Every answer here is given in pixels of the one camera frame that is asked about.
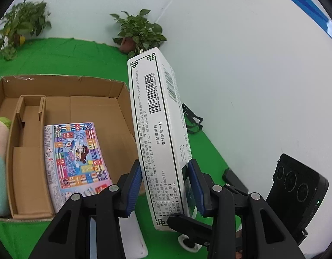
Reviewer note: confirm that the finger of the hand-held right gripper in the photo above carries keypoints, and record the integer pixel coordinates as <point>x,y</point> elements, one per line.
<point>233,179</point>
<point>187,226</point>

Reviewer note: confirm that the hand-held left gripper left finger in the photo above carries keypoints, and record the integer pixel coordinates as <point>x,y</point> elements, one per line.
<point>134,188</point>

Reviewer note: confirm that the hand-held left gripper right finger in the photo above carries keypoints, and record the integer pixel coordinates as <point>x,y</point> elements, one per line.
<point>197,186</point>

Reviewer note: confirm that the white medicine box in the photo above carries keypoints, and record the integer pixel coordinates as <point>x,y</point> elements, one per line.
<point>155,140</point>

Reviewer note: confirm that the colourful board game box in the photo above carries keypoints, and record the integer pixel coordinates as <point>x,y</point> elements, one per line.
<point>74,156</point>

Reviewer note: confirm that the brown cardboard box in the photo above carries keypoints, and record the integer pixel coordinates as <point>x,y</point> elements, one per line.
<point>82,108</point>

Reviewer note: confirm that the white tape roll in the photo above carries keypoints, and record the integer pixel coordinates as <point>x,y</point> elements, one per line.
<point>188,244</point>

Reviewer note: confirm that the brown plant pot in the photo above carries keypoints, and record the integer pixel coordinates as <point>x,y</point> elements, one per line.
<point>127,45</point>

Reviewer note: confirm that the small leafy green plant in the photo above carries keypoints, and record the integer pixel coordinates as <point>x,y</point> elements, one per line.
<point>139,29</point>

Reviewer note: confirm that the large leafy green plant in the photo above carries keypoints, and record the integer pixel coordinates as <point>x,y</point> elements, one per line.
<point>22,24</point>

